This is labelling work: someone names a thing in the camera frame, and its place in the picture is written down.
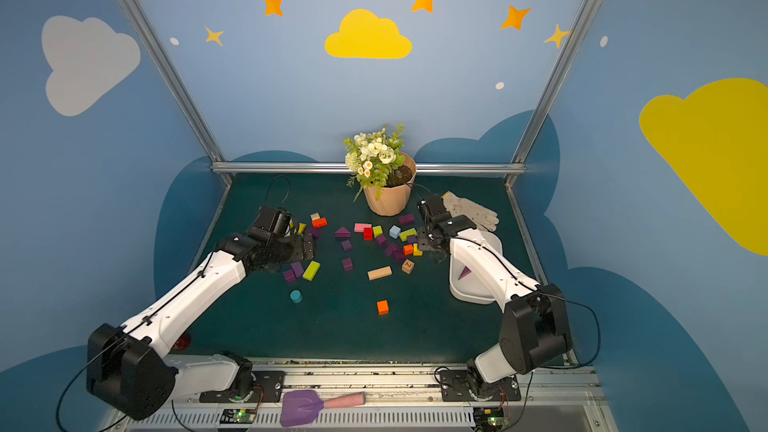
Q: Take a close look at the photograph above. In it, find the purple wedge block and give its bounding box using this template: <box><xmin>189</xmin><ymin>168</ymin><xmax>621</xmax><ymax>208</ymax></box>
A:
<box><xmin>458</xmin><ymin>267</ymin><xmax>471</xmax><ymax>280</ymax></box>

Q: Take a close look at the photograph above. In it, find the orange cube block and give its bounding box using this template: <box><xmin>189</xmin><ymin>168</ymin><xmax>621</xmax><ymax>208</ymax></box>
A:
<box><xmin>376</xmin><ymin>300</ymin><xmax>390</xmax><ymax>316</ymax></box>

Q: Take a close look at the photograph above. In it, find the purple triangle prism block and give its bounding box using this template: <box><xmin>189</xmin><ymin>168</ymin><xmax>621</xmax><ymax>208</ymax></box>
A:
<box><xmin>335</xmin><ymin>227</ymin><xmax>351</xmax><ymax>239</ymax></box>

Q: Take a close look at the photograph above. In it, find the purple pink toy shovel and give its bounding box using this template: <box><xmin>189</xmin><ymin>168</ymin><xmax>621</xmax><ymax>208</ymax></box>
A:
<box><xmin>280</xmin><ymin>390</ymin><xmax>366</xmax><ymax>428</ymax></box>

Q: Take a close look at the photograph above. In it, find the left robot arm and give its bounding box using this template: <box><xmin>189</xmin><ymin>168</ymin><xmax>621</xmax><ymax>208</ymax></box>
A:
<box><xmin>85</xmin><ymin>206</ymin><xmax>316</xmax><ymax>420</ymax></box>

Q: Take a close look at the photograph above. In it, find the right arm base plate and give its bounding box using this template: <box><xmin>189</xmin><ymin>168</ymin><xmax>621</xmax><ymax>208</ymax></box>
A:
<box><xmin>433</xmin><ymin>367</ymin><xmax>522</xmax><ymax>402</ymax></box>

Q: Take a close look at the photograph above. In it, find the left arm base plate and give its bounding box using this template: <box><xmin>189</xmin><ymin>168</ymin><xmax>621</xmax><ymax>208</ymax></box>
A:
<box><xmin>199</xmin><ymin>370</ymin><xmax>285</xmax><ymax>404</ymax></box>

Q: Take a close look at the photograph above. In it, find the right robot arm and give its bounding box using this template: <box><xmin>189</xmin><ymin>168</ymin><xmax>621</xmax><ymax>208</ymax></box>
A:
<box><xmin>418</xmin><ymin>195</ymin><xmax>572</xmax><ymax>386</ymax></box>

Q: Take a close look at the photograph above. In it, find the teal cylinder block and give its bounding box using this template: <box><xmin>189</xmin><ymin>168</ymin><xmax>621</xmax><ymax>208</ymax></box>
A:
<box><xmin>290</xmin><ymin>290</ymin><xmax>303</xmax><ymax>304</ymax></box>

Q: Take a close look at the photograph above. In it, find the lime green bar block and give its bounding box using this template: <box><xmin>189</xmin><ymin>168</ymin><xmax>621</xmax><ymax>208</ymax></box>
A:
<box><xmin>302</xmin><ymin>261</ymin><xmax>321</xmax><ymax>281</ymax></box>

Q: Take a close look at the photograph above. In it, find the lime green long block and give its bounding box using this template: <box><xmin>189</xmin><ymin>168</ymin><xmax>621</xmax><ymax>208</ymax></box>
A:
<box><xmin>399</xmin><ymin>228</ymin><xmax>418</xmax><ymax>242</ymax></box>

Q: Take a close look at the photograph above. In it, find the white storage bin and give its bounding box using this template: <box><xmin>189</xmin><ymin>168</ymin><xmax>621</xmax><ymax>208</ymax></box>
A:
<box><xmin>449</xmin><ymin>230</ymin><xmax>505</xmax><ymax>305</ymax></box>

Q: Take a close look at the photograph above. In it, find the pink rectangular block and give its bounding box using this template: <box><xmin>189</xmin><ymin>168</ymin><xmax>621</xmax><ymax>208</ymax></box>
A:
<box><xmin>354</xmin><ymin>223</ymin><xmax>372</xmax><ymax>233</ymax></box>

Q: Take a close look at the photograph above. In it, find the wooden number cube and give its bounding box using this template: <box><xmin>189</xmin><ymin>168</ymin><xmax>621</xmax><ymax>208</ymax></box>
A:
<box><xmin>402</xmin><ymin>260</ymin><xmax>415</xmax><ymax>274</ymax></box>

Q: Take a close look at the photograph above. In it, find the white green flower bouquet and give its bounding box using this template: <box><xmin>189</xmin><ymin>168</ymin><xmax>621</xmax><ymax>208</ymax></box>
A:
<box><xmin>343</xmin><ymin>123</ymin><xmax>413</xmax><ymax>198</ymax></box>

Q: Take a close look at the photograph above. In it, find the pink flower pot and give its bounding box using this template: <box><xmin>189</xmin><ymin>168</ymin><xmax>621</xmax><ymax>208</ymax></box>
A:
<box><xmin>363</xmin><ymin>154</ymin><xmax>417</xmax><ymax>217</ymax></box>

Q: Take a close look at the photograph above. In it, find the purple long block left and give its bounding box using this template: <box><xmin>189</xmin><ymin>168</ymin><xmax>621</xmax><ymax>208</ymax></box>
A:
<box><xmin>291</xmin><ymin>262</ymin><xmax>304</xmax><ymax>279</ymax></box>

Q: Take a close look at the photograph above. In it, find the white knit work glove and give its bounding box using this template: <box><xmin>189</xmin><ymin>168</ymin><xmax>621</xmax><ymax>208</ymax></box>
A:
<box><xmin>442</xmin><ymin>191</ymin><xmax>499</xmax><ymax>232</ymax></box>

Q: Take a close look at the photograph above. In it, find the pale wooden long block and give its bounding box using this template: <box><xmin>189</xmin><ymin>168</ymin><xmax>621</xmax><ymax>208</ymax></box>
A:
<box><xmin>368</xmin><ymin>266</ymin><xmax>392</xmax><ymax>281</ymax></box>

